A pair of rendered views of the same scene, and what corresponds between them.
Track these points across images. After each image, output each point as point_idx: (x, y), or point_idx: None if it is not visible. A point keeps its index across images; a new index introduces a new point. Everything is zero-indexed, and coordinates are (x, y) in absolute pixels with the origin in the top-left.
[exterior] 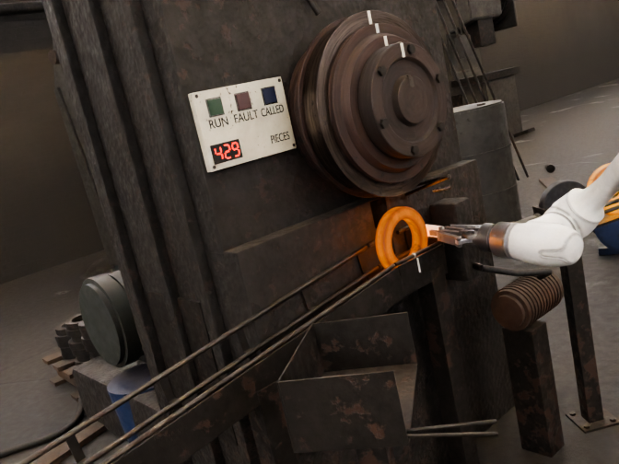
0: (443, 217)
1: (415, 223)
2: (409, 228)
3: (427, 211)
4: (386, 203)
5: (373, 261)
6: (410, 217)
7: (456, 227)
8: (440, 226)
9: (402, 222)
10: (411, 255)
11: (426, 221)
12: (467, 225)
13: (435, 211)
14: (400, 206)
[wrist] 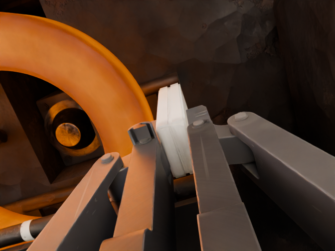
0: (301, 52)
1: (63, 89)
2: (150, 92)
3: (272, 22)
4: (43, 4)
5: (16, 185)
6: (16, 65)
7: (209, 159)
8: (181, 112)
9: (135, 68)
10: (7, 233)
11: (259, 61)
12: (313, 154)
13: (281, 21)
14: (116, 11)
